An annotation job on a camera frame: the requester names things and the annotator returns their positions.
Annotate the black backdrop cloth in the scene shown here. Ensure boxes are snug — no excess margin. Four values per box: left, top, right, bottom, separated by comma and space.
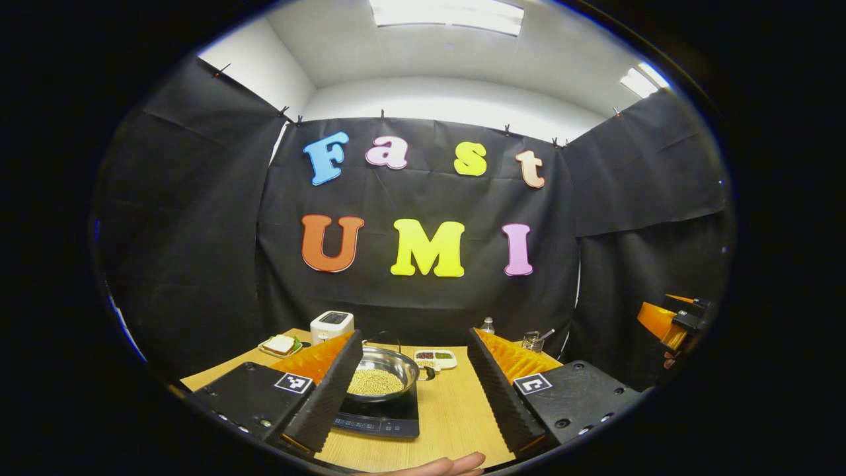
93, 56, 738, 391

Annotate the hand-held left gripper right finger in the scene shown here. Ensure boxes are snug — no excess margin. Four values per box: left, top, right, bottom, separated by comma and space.
465, 327, 642, 457

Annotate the ceiling light panel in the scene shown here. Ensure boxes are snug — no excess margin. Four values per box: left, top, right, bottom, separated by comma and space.
369, 0, 525, 38
619, 61, 672, 100

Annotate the pile of soybeans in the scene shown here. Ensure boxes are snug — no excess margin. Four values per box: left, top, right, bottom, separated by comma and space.
348, 368, 405, 397

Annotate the black induction cooktop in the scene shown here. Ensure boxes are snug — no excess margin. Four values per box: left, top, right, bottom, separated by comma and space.
330, 380, 422, 439

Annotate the black cooktop power cable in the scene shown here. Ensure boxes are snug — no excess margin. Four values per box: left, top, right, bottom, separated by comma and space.
365, 331, 403, 354

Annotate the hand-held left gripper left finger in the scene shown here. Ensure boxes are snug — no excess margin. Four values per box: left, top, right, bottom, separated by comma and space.
191, 329, 365, 456

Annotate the stainless steel pot black handle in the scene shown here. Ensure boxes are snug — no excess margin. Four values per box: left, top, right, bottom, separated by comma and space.
346, 346, 437, 404

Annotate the small pale green plate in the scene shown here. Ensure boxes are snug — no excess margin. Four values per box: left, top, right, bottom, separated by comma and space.
258, 335, 303, 359

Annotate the row of black cloth clips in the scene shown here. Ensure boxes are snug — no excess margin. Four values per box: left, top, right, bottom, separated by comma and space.
215, 63, 622, 147

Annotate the white toaster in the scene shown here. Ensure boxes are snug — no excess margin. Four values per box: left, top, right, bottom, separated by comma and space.
310, 311, 355, 346

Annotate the white divided bean dish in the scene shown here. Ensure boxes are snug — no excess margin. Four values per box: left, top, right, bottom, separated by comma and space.
414, 350, 458, 372

